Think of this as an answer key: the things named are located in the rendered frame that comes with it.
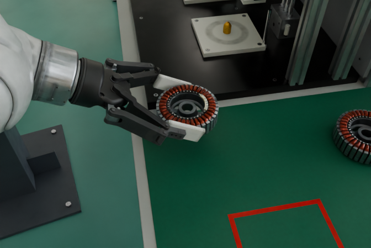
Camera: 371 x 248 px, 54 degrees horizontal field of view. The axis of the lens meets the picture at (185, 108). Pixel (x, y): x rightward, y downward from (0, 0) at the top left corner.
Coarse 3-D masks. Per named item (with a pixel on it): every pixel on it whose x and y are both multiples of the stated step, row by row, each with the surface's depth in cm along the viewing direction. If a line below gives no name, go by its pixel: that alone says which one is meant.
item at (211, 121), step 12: (168, 96) 67; (180, 96) 68; (192, 96) 68; (204, 96) 67; (156, 108) 65; (168, 108) 65; (180, 108) 66; (192, 108) 67; (204, 108) 65; (216, 108) 65; (180, 120) 63; (192, 120) 63; (204, 120) 63; (216, 120) 66
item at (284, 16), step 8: (272, 8) 91; (280, 8) 90; (272, 16) 92; (280, 16) 88; (288, 16) 87; (296, 16) 88; (272, 24) 92; (280, 24) 87; (296, 24) 88; (280, 32) 89
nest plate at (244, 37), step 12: (192, 24) 94; (204, 24) 93; (216, 24) 93; (240, 24) 93; (252, 24) 93; (204, 36) 89; (216, 36) 89; (228, 36) 89; (240, 36) 89; (252, 36) 89; (204, 48) 86; (216, 48) 86; (228, 48) 86; (240, 48) 86; (252, 48) 86; (264, 48) 87
